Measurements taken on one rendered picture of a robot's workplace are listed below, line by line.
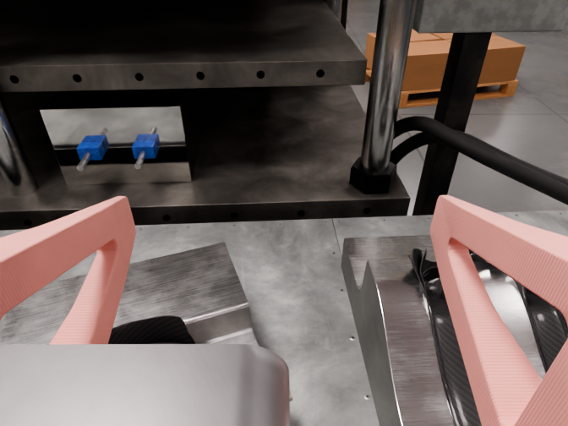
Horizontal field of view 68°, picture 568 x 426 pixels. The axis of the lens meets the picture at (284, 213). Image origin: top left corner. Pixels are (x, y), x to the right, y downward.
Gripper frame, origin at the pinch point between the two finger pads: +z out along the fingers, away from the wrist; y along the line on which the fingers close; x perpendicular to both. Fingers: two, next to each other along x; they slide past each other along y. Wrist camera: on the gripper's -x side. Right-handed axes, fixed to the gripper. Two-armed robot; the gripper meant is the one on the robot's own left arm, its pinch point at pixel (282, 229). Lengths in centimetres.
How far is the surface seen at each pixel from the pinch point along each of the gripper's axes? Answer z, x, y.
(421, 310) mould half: 20.8, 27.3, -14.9
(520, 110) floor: 298, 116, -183
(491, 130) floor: 263, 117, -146
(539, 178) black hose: 52, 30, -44
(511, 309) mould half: 21.0, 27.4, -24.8
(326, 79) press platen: 72, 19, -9
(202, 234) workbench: 49, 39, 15
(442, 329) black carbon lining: 19.3, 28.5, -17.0
